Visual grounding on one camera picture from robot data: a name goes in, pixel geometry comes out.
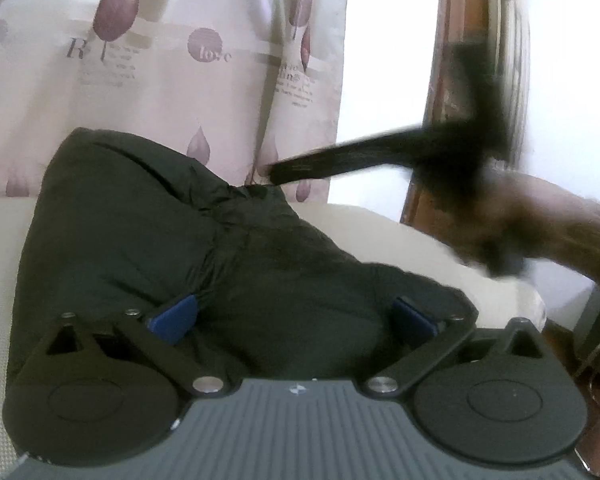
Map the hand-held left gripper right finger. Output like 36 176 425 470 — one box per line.
364 296 552 400

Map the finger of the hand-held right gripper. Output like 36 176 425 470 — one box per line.
268 126 432 187

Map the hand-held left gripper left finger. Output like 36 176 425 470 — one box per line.
44 295 224 402

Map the black jacket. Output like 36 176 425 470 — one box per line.
7 127 479 412

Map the person's right hand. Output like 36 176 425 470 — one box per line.
454 169 600 286

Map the leaf print curtain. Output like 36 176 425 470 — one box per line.
0 0 354 207

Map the grey box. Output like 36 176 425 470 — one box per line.
572 285 600 362

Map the wooden door frame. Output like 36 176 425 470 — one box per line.
399 0 532 227

